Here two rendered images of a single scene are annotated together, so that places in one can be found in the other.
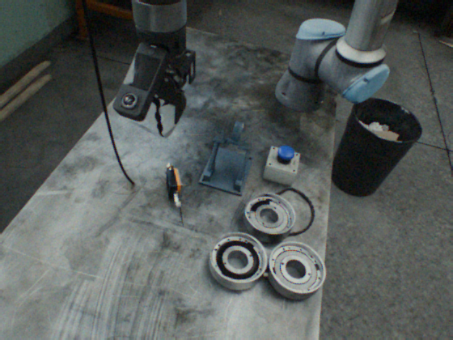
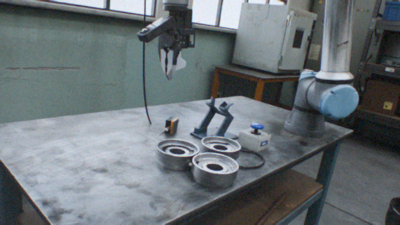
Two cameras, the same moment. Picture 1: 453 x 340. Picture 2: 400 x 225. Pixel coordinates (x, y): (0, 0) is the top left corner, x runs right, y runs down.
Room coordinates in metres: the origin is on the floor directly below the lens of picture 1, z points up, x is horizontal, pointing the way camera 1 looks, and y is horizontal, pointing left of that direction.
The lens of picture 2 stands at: (-0.17, -0.48, 1.13)
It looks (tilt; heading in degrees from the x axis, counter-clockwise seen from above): 16 degrees down; 34
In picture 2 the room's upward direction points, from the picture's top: 8 degrees clockwise
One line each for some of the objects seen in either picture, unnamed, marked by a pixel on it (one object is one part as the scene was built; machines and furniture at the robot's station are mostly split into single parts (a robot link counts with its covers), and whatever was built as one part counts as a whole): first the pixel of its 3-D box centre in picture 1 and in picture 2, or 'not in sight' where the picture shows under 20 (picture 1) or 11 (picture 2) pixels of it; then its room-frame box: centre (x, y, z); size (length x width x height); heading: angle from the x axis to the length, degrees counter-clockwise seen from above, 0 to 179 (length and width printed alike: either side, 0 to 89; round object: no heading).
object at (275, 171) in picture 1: (281, 163); (255, 138); (0.65, -0.13, 0.82); 0.08 x 0.07 x 0.05; 174
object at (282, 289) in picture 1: (294, 271); (213, 170); (0.38, -0.16, 0.82); 0.10 x 0.10 x 0.04
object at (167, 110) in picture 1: (175, 113); (177, 65); (0.53, 0.11, 1.01); 0.06 x 0.03 x 0.09; 169
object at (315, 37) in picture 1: (318, 47); (314, 89); (0.98, -0.18, 0.97); 0.13 x 0.12 x 0.14; 42
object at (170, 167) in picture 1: (174, 193); (168, 127); (0.50, 0.10, 0.82); 0.17 x 0.02 x 0.04; 23
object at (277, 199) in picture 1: (268, 218); (219, 150); (0.49, -0.11, 0.82); 0.10 x 0.10 x 0.04
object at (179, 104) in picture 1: (171, 100); (173, 49); (0.50, 0.11, 1.05); 0.05 x 0.02 x 0.09; 78
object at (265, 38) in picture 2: not in sight; (276, 40); (2.91, 0.83, 1.10); 0.62 x 0.61 x 0.65; 174
